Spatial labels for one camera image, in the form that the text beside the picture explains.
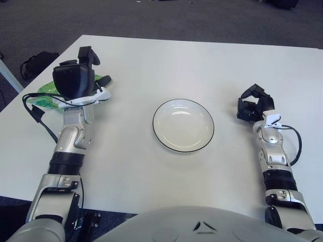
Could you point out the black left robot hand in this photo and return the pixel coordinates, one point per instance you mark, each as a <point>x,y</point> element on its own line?
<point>73,80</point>

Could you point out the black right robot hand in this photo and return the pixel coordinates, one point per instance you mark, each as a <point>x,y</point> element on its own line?
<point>266,103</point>

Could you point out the green snack chip bag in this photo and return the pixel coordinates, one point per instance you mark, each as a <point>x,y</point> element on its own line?
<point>43,103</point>

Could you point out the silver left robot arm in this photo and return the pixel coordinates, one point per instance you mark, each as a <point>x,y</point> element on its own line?
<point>73,133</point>

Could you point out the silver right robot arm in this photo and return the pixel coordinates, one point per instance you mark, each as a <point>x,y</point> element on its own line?
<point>275,156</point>

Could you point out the white plate with black rim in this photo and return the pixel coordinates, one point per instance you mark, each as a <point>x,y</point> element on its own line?
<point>183,126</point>

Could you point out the black bag on floor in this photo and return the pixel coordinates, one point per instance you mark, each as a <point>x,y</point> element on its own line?
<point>40,63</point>

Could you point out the dark object on floor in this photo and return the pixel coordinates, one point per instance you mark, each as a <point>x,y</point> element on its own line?
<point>282,3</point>

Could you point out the grey robot torso shell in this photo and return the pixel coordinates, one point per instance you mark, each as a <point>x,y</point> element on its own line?
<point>164,224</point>

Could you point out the black metal bracket with screws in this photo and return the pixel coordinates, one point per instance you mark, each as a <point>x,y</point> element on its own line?
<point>92,219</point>

